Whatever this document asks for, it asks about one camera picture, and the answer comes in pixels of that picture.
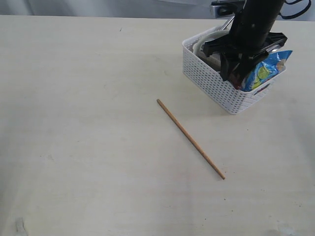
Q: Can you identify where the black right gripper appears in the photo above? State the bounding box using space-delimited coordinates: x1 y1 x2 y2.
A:
202 14 287 84

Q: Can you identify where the wooden chopstick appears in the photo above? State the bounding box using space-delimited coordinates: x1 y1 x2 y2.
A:
157 99 225 179

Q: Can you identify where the red-brown wooden spoon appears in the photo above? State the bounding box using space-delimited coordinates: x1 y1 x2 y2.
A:
229 73 244 89

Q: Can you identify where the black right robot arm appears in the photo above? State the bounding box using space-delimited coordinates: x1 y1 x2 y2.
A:
202 0 287 89

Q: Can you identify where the cream ceramic bowl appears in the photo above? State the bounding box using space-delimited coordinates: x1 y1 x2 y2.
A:
192 30 229 72

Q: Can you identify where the blue snack bag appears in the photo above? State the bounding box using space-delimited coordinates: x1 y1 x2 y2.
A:
241 50 293 92

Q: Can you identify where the stainless steel spoon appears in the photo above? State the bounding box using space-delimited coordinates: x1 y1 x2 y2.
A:
267 45 281 53

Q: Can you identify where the white plastic woven basket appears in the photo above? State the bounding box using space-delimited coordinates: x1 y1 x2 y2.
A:
182 26 286 115

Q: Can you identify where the white curtain backdrop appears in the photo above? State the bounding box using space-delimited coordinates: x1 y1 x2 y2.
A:
0 0 315 22

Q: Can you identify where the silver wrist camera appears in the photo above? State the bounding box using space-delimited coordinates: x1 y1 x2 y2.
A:
210 0 246 18

